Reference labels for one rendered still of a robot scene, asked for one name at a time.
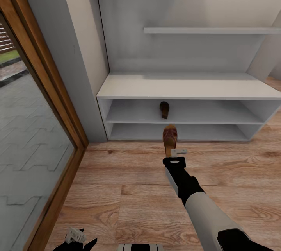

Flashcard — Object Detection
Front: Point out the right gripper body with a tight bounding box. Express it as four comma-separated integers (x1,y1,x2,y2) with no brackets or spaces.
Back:
165,157,186,167

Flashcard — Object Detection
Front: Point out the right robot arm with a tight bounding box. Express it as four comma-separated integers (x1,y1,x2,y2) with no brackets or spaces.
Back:
163,148,273,251

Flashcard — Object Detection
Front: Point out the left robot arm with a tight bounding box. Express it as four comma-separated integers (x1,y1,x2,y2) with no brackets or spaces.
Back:
53,227,97,251

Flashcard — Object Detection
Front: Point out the sandal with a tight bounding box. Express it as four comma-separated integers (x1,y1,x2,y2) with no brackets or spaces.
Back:
163,124,178,158
160,101,169,119

